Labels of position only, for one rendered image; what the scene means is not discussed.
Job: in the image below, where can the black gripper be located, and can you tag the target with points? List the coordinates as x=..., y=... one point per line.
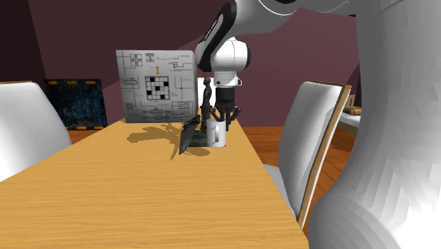
x=226, y=98

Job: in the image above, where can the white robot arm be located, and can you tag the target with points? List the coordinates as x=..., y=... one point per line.
x=386, y=138

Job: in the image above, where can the white mug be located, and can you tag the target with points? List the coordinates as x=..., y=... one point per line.
x=217, y=132

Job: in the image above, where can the dark human figure statue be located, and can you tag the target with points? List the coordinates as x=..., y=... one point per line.
x=206, y=100

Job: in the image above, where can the white chair with wooden back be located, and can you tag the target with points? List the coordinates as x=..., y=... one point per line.
x=306, y=138

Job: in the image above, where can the grey box with diagrams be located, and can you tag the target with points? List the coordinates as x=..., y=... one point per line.
x=137, y=100

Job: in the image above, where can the wooden table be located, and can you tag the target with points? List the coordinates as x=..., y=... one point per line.
x=137, y=193

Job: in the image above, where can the white low table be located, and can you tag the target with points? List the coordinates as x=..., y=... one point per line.
x=349, y=121

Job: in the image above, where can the dark blue patterned cabinet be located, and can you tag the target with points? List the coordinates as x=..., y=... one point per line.
x=74, y=103

